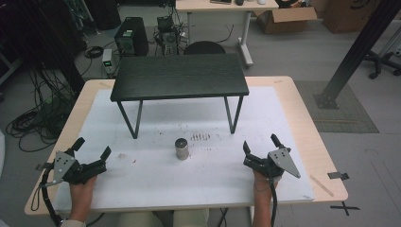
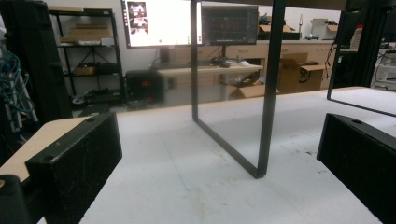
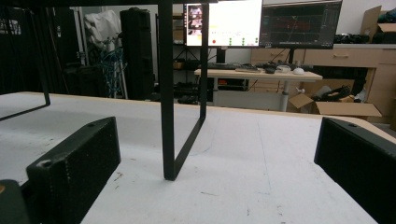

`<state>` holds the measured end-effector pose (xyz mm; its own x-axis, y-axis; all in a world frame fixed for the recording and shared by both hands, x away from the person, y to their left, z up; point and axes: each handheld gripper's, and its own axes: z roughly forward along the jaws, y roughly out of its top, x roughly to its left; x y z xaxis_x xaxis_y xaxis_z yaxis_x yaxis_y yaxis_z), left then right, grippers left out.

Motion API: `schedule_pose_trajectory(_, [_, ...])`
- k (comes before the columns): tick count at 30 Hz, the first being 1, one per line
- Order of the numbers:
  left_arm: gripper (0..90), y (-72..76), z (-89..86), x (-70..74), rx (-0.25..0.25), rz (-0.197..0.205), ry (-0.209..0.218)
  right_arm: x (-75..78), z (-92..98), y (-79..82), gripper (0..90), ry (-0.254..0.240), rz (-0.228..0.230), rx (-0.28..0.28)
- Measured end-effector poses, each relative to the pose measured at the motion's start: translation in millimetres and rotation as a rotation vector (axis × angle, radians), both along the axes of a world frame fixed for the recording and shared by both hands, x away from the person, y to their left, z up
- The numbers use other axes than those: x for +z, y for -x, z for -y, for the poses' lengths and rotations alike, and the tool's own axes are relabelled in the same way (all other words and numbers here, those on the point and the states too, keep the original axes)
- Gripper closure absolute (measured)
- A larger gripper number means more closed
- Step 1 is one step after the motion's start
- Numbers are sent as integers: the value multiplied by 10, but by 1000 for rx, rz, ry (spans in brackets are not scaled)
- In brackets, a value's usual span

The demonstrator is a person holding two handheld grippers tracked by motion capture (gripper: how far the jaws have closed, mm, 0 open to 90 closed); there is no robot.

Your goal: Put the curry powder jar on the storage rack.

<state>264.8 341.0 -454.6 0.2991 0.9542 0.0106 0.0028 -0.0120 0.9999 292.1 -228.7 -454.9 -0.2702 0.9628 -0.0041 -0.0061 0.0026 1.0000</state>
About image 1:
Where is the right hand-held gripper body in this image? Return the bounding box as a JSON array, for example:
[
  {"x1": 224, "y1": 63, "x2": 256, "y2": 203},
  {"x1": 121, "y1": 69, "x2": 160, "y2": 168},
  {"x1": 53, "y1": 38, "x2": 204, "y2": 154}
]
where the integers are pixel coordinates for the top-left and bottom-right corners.
[{"x1": 243, "y1": 147, "x2": 302, "y2": 181}]

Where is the large closed cardboard box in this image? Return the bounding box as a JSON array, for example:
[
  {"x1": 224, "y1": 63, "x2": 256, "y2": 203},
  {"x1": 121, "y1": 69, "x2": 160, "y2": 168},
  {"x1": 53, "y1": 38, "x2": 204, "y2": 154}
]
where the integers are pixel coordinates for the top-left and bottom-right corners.
[{"x1": 321, "y1": 0, "x2": 383, "y2": 34}]

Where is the black curtain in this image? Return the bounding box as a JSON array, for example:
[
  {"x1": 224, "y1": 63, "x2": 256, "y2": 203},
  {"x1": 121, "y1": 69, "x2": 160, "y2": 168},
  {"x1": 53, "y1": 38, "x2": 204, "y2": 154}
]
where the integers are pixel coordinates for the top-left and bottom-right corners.
[{"x1": 0, "y1": 0, "x2": 87, "y2": 97}]

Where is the white device with green display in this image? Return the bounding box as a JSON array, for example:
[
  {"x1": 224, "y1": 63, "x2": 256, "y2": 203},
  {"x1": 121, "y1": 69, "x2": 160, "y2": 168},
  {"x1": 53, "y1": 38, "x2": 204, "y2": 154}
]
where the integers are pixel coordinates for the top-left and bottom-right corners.
[{"x1": 101, "y1": 47, "x2": 115, "y2": 78}]

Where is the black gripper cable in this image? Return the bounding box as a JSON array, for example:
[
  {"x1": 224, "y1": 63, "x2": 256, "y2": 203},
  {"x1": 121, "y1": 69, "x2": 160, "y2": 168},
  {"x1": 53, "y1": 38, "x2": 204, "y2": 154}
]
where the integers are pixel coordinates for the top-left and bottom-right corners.
[
  {"x1": 268, "y1": 178, "x2": 279, "y2": 227},
  {"x1": 30, "y1": 166, "x2": 64, "y2": 227}
]

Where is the person's left hand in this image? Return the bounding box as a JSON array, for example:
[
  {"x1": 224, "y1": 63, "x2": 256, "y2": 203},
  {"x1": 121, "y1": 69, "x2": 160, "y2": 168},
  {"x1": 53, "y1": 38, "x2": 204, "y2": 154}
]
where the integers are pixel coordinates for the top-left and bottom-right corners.
[{"x1": 69, "y1": 175, "x2": 97, "y2": 203}]

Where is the person's right hand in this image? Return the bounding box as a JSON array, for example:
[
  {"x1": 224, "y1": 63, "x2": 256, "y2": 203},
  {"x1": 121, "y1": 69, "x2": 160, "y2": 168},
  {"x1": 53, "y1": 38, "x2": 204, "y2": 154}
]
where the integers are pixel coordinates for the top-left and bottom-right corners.
[{"x1": 253, "y1": 170, "x2": 279, "y2": 202}]

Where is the white-legged wooden desk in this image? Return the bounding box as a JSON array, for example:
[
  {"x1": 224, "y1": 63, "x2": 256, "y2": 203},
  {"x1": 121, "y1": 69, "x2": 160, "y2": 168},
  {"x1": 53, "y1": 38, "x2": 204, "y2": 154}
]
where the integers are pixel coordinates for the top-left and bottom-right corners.
[{"x1": 175, "y1": 0, "x2": 280, "y2": 69}]

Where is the grey metal cylinder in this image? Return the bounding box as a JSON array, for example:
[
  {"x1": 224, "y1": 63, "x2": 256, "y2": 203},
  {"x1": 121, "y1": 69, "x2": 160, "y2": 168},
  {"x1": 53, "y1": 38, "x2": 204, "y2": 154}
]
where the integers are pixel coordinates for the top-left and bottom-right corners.
[{"x1": 174, "y1": 137, "x2": 190, "y2": 162}]

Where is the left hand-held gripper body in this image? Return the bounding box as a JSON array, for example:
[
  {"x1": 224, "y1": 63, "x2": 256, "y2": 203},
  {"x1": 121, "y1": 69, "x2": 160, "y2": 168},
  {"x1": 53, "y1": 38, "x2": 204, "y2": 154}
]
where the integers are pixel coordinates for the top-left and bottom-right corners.
[{"x1": 46, "y1": 150, "x2": 109, "y2": 185}]

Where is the black tape strip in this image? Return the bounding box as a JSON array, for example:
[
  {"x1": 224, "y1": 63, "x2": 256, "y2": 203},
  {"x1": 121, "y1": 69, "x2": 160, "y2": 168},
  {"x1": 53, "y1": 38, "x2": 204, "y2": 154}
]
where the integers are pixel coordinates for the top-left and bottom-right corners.
[{"x1": 326, "y1": 171, "x2": 350, "y2": 182}]

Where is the coiled black cable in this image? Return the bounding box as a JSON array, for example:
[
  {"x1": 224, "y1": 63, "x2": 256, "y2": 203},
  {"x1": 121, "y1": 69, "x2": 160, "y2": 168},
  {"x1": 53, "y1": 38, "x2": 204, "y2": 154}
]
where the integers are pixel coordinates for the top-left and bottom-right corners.
[{"x1": 83, "y1": 45, "x2": 105, "y2": 60}]

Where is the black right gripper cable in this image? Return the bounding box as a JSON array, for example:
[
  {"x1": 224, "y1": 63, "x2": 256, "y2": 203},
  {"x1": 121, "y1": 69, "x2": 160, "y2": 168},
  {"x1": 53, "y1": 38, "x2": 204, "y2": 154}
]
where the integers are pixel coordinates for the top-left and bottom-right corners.
[{"x1": 268, "y1": 178, "x2": 279, "y2": 227}]

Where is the black office chair base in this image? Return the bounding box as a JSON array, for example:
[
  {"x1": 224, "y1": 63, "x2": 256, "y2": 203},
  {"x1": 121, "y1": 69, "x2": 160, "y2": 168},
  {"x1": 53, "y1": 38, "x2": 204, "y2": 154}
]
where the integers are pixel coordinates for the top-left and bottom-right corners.
[{"x1": 362, "y1": 49, "x2": 401, "y2": 80}]

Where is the black chair back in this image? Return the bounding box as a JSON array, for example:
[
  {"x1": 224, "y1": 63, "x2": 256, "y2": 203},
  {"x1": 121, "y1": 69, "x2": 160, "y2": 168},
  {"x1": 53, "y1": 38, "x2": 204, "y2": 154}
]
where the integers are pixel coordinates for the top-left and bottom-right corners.
[{"x1": 183, "y1": 40, "x2": 227, "y2": 56}]

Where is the black computer tower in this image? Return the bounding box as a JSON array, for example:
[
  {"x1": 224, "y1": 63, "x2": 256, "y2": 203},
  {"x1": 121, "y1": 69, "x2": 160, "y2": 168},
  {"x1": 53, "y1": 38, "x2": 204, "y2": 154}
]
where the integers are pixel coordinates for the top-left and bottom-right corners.
[{"x1": 113, "y1": 16, "x2": 149, "y2": 58}]

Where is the black tape cross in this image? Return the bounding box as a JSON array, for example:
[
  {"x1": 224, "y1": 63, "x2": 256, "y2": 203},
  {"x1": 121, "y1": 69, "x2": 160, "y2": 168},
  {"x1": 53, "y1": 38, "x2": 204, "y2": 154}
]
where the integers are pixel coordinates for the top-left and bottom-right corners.
[{"x1": 329, "y1": 201, "x2": 360, "y2": 218}]

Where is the thin wooden stick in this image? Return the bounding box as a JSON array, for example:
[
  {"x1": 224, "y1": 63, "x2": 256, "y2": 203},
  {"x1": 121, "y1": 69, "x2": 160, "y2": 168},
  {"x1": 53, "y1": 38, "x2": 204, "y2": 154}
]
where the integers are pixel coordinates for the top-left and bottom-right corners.
[{"x1": 308, "y1": 174, "x2": 335, "y2": 199}]

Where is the open electronics unit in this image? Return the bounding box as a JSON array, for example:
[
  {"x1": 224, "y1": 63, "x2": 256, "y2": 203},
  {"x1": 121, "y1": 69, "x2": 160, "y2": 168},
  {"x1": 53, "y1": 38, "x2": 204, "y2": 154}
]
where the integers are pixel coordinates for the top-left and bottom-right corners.
[{"x1": 153, "y1": 14, "x2": 182, "y2": 57}]

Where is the white table mat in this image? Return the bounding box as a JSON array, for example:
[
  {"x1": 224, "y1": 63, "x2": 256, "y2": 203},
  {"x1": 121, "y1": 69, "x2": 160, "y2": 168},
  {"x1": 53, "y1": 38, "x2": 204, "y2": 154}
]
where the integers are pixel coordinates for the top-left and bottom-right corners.
[{"x1": 52, "y1": 85, "x2": 316, "y2": 213}]

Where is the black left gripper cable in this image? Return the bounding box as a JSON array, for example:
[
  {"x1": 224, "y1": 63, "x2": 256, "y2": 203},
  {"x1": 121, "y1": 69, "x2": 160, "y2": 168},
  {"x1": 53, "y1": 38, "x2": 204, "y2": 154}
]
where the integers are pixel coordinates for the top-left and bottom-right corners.
[{"x1": 30, "y1": 166, "x2": 64, "y2": 227}]

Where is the small black wooden table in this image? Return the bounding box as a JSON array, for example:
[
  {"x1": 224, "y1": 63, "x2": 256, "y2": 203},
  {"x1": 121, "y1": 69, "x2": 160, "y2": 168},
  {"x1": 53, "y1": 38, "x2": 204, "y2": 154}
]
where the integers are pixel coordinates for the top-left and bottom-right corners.
[{"x1": 110, "y1": 53, "x2": 251, "y2": 140}]

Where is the black metal post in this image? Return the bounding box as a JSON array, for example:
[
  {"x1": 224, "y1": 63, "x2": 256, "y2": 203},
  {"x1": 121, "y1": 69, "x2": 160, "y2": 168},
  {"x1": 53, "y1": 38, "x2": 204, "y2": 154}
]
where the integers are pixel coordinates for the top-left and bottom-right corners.
[{"x1": 313, "y1": 0, "x2": 401, "y2": 111}]

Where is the open cardboard box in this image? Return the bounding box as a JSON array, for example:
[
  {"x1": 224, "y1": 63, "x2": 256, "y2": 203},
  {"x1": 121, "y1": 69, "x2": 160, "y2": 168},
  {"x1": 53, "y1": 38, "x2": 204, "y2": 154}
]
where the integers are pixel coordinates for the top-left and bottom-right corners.
[{"x1": 253, "y1": 6, "x2": 318, "y2": 35}]

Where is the bundle of black cables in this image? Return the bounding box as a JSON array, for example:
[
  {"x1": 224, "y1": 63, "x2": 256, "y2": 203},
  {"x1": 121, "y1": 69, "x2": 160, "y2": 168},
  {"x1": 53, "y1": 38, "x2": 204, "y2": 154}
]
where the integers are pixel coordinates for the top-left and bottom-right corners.
[{"x1": 5, "y1": 61, "x2": 78, "y2": 153}]

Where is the grey floor mat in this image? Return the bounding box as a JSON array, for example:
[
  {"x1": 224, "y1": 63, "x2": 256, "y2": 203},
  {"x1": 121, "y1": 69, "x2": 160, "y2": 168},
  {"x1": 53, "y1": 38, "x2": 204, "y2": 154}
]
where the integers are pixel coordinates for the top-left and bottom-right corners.
[{"x1": 293, "y1": 79, "x2": 380, "y2": 134}]

